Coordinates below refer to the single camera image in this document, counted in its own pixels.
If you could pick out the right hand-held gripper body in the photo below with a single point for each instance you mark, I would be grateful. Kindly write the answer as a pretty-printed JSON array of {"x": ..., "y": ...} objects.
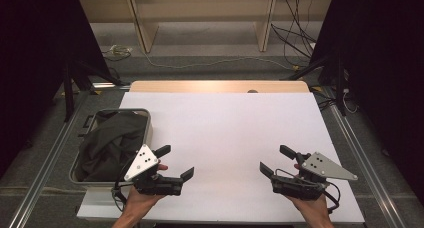
[{"x": 328, "y": 169}]

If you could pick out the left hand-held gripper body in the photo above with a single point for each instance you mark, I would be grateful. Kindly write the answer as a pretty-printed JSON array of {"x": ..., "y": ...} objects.
[{"x": 141, "y": 163}]

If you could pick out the beige basket with grey rim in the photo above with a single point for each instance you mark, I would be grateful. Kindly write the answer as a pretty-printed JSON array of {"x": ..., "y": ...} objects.
[{"x": 150, "y": 131}]

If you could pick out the dark pleated skirt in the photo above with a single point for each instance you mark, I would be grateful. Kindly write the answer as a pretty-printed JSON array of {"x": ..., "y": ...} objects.
[{"x": 106, "y": 144}]

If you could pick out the person's left hand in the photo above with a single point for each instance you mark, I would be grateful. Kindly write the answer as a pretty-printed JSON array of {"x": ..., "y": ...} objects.
[{"x": 143, "y": 201}]

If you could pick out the person's right hand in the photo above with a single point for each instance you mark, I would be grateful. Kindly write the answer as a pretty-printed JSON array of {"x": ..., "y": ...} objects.
[{"x": 313, "y": 208}]

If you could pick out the round table grommet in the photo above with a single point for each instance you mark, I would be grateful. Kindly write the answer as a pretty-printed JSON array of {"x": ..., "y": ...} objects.
[{"x": 252, "y": 91}]

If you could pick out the black tripod stand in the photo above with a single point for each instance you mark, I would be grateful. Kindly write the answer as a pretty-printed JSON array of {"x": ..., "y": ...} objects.
[
  {"x": 68, "y": 98},
  {"x": 340, "y": 94}
]

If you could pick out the silver metal bar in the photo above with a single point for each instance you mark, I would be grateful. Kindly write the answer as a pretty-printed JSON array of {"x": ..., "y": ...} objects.
[{"x": 110, "y": 85}]

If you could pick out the black curtain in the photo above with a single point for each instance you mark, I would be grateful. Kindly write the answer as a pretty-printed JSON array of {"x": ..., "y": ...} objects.
[
  {"x": 383, "y": 71},
  {"x": 33, "y": 54}
]

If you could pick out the light wooden shelf unit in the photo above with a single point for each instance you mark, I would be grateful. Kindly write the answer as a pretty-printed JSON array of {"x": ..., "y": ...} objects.
[{"x": 146, "y": 31}]

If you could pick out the aluminium floor rail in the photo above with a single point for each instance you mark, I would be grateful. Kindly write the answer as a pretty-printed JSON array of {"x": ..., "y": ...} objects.
[
  {"x": 30, "y": 204},
  {"x": 374, "y": 183}
]

